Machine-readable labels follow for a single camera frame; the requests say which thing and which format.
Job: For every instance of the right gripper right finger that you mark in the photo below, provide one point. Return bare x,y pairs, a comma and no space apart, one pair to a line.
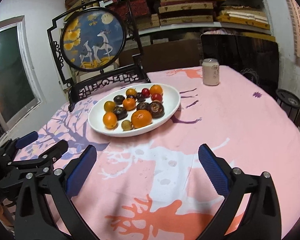
261,218

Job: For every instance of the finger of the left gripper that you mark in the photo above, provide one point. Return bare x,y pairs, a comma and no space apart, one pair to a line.
47,158
11,147

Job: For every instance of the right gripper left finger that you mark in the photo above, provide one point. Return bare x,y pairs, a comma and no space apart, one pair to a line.
33,218

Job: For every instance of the orange round fruit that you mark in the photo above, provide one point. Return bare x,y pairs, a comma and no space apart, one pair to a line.
110,120

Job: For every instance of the yellow orange lemon fruit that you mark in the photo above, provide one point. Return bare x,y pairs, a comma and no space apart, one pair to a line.
109,106

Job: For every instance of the tan longan fruit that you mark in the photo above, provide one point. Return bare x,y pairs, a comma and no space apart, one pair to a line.
126,125

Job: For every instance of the dark brown mangosteen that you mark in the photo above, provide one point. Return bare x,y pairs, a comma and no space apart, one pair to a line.
120,112
156,109

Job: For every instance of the dark purple passion fruit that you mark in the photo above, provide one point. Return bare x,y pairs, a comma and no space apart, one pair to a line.
119,99

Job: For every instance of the medium orange tangerine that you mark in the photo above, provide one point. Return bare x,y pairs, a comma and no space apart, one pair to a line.
129,104

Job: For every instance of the large orange tangerine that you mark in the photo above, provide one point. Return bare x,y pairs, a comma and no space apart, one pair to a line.
141,118

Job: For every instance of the dark purple plum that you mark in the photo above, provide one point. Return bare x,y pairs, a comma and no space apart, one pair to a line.
142,106
140,97

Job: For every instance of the small orange kumquat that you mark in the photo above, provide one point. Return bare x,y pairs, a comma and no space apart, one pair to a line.
131,91

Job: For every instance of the pink patterned tablecloth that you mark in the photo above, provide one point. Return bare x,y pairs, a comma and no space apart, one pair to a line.
153,186

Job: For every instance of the red cherry tomato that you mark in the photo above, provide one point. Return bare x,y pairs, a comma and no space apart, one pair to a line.
146,93

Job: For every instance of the round deer screen ornament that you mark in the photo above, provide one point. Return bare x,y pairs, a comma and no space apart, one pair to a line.
89,38

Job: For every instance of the orange tangerine at plate rim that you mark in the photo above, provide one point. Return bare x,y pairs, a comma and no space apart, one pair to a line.
156,89

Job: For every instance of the white oval plate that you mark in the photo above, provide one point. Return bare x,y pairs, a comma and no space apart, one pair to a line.
171,102

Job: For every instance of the black round stool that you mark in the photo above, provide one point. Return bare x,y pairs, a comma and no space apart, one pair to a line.
289,102

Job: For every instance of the dark wooden chair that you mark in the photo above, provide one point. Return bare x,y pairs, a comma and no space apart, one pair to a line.
256,59

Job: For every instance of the window with white frame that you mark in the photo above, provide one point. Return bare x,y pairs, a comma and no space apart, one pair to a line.
19,87

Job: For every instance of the white wall shelf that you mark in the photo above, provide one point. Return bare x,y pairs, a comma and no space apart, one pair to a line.
244,17

